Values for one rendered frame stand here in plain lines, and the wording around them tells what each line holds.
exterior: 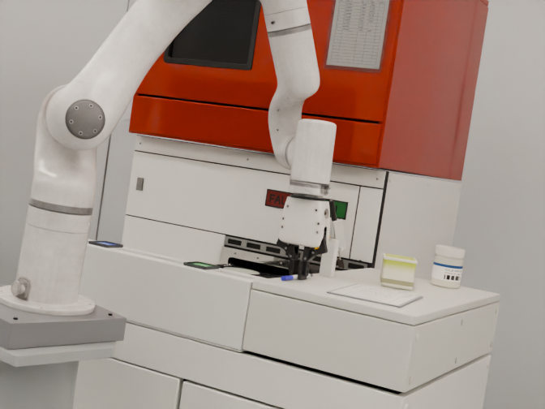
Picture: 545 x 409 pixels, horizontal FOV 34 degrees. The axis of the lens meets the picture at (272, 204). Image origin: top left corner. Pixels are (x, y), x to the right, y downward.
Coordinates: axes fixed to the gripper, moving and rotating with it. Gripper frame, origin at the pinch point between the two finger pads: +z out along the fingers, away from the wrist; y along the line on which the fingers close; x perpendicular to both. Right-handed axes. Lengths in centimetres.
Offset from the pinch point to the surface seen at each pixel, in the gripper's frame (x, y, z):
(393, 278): -17.4, -14.9, 0.5
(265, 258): -47, 34, 4
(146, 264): 14.0, 29.3, 3.1
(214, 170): -49, 54, -18
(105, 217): -197, 211, 15
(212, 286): 14.0, 12.1, 5.0
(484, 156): -197, 17, -36
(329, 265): -13.4, -1.0, -0.4
